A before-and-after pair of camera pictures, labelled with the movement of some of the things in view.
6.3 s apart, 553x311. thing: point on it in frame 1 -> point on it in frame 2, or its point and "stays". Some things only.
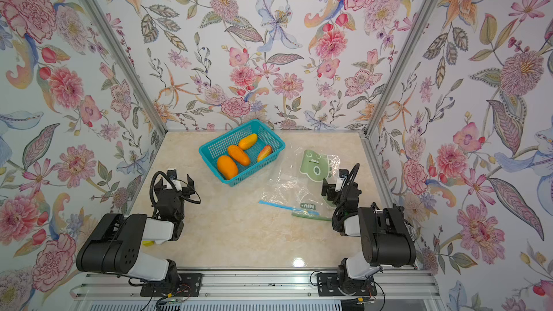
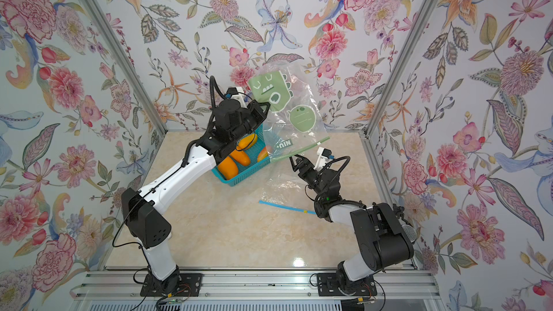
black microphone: (411, 230) stays
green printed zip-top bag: (315, 168) -> (294, 121)
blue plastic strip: (290, 188) stays
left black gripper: (186, 191) -> (253, 109)
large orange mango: (227, 168) stays
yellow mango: (248, 142) stays
